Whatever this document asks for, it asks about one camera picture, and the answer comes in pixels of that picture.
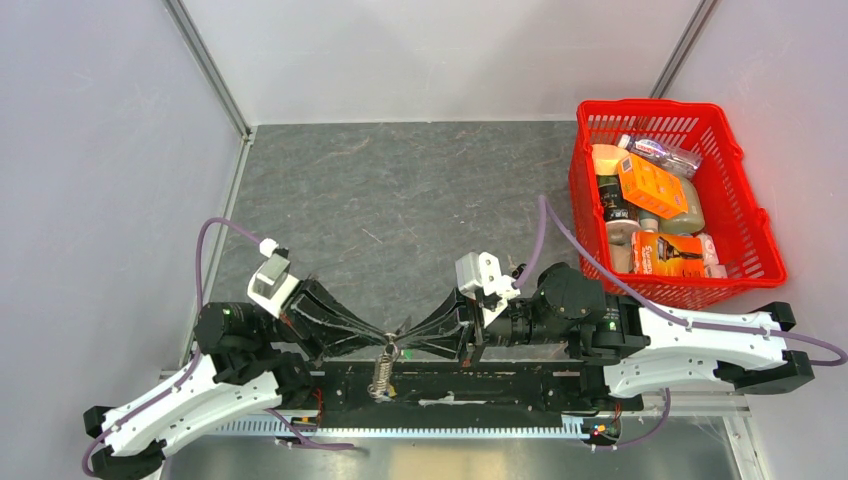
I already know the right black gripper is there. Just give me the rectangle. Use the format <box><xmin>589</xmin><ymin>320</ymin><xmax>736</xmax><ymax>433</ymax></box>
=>
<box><xmin>393</xmin><ymin>285</ymin><xmax>569</xmax><ymax>366</ymax></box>

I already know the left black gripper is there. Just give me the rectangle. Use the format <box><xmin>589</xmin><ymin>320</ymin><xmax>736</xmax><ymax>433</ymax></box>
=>
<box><xmin>258</xmin><ymin>271</ymin><xmax>393</xmax><ymax>365</ymax></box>

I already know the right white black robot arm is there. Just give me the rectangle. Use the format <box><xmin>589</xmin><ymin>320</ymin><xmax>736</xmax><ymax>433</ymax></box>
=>
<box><xmin>396</xmin><ymin>262</ymin><xmax>815</xmax><ymax>409</ymax></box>

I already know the beige soap pouch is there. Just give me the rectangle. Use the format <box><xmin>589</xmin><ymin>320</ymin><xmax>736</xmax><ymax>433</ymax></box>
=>
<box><xmin>659</xmin><ymin>178</ymin><xmax>706</xmax><ymax>235</ymax></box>

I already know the dark green bottle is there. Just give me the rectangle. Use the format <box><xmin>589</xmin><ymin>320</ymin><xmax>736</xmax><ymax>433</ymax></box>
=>
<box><xmin>596</xmin><ymin>175</ymin><xmax>640</xmax><ymax>245</ymax></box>

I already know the pink white packet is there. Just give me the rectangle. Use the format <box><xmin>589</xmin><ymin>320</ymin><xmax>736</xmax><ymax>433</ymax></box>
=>
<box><xmin>697</xmin><ymin>233</ymin><xmax>728</xmax><ymax>279</ymax></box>

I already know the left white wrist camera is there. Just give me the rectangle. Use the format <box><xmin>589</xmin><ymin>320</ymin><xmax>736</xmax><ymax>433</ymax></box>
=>
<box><xmin>247</xmin><ymin>253</ymin><xmax>301</xmax><ymax>318</ymax></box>

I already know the yellow sponge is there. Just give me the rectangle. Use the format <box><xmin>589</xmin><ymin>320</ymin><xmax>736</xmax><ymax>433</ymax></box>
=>
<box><xmin>591</xmin><ymin>144</ymin><xmax>630</xmax><ymax>176</ymax></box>

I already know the clear plastic bottle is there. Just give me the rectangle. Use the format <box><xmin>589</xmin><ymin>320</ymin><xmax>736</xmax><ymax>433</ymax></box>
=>
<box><xmin>616</xmin><ymin>134</ymin><xmax>703</xmax><ymax>180</ymax></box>

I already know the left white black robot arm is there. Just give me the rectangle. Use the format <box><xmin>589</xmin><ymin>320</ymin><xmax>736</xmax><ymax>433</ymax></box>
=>
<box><xmin>82</xmin><ymin>274</ymin><xmax>399</xmax><ymax>479</ymax></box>

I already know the black mounting base plate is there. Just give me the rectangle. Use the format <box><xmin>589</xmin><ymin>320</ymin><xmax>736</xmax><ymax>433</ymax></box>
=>
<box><xmin>281</xmin><ymin>361</ymin><xmax>644</xmax><ymax>430</ymax></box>

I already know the leopard print wrist strap keyring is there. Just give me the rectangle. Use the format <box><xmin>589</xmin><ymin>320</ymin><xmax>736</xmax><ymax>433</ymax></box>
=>
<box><xmin>367</xmin><ymin>317</ymin><xmax>412</xmax><ymax>403</ymax></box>

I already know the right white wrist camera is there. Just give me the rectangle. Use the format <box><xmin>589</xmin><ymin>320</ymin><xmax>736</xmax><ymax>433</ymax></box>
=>
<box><xmin>455</xmin><ymin>252</ymin><xmax>521</xmax><ymax>328</ymax></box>

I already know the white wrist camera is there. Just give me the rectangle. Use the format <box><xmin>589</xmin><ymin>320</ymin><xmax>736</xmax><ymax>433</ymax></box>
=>
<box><xmin>455</xmin><ymin>252</ymin><xmax>521</xmax><ymax>328</ymax></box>
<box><xmin>247</xmin><ymin>253</ymin><xmax>301</xmax><ymax>318</ymax></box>

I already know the orange razor package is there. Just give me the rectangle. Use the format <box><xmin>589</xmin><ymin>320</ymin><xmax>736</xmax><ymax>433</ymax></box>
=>
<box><xmin>631</xmin><ymin>231</ymin><xmax>705</xmax><ymax>278</ymax></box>

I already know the orange carton box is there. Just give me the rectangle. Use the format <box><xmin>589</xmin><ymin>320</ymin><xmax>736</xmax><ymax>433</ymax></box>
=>
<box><xmin>617</xmin><ymin>153</ymin><xmax>688</xmax><ymax>219</ymax></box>

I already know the red plastic basket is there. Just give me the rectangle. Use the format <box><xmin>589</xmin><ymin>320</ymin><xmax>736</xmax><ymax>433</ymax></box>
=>
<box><xmin>568</xmin><ymin>99</ymin><xmax>788</xmax><ymax>310</ymax></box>

